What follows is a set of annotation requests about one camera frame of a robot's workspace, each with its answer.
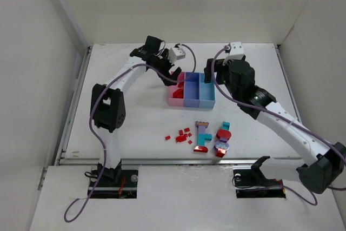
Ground red legos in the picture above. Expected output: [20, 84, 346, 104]
[172, 82, 184, 99]

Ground red lego piece cluster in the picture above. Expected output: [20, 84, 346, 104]
[164, 128, 193, 144]

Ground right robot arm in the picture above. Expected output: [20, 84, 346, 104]
[204, 58, 345, 194]

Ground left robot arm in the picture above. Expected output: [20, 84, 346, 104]
[89, 36, 185, 180]

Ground pink bin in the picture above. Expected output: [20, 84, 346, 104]
[168, 72, 185, 107]

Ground dark blue bin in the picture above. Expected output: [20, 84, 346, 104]
[184, 72, 199, 108]

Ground light blue bin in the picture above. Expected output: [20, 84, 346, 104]
[199, 73, 215, 109]

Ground purple teal red lego column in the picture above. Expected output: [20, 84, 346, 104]
[194, 121, 212, 153]

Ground teal red purple lego stack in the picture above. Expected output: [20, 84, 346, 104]
[214, 121, 232, 158]

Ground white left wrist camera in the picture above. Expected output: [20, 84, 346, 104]
[168, 47, 186, 63]

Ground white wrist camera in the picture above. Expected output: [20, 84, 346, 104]
[168, 47, 186, 63]
[226, 42, 244, 60]

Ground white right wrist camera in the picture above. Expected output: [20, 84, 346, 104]
[226, 42, 244, 60]

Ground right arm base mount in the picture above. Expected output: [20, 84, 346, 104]
[232, 169, 286, 199]

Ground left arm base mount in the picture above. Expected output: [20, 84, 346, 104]
[91, 169, 138, 199]

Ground aluminium frame rail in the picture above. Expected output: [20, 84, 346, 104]
[52, 46, 92, 166]

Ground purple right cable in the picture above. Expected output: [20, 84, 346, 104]
[212, 47, 346, 206]

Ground purple cable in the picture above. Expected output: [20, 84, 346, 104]
[212, 47, 346, 206]
[63, 43, 197, 223]

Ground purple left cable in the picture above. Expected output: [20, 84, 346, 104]
[63, 43, 197, 223]

